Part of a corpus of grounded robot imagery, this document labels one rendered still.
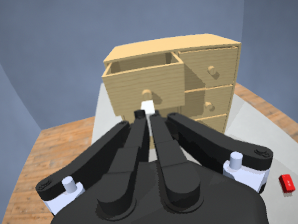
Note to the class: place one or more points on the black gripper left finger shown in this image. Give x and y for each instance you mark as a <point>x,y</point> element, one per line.
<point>116,187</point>

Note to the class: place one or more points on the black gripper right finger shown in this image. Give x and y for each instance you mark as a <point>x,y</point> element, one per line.
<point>242,161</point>

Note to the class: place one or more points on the small tan chest of drawers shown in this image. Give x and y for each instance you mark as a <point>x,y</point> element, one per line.
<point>175,44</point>

